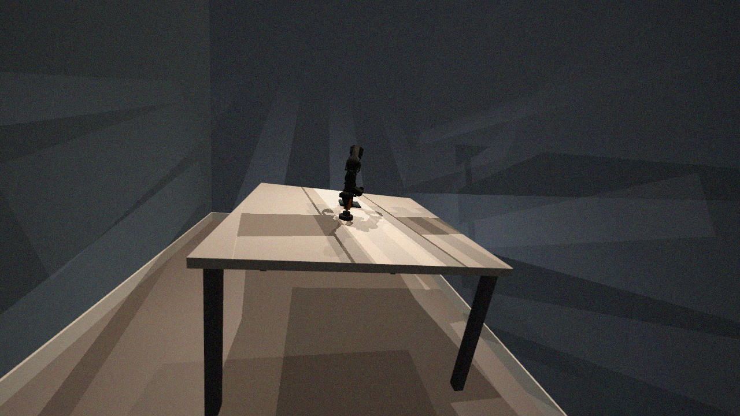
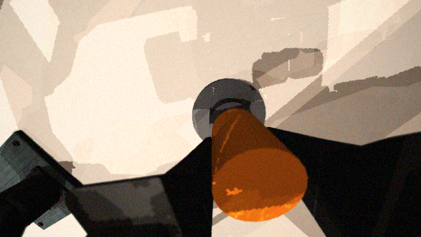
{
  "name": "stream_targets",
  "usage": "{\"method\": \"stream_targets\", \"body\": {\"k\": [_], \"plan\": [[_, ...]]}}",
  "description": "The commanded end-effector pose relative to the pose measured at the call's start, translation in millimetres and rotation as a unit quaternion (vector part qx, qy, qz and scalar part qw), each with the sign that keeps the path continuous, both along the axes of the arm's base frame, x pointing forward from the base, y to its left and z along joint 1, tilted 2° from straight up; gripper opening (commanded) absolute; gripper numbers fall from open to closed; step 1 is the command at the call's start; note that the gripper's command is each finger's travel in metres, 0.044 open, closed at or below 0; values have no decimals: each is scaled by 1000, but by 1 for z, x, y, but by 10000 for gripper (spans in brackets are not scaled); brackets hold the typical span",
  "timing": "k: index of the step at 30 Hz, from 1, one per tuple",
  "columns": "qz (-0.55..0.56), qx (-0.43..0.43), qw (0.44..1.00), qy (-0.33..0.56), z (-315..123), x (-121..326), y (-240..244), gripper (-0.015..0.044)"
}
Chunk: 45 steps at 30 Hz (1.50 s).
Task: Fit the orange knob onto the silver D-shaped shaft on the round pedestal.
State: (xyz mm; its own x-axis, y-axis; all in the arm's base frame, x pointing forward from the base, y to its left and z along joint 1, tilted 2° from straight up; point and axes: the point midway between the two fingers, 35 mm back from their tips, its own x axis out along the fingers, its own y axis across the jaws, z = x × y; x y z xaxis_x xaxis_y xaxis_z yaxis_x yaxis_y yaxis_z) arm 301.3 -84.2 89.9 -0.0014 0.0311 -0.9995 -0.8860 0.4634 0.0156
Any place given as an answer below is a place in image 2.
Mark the orange knob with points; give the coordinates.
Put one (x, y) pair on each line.
(255, 177)

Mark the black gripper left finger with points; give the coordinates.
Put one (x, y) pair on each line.
(181, 198)

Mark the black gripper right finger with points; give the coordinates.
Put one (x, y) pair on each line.
(353, 189)

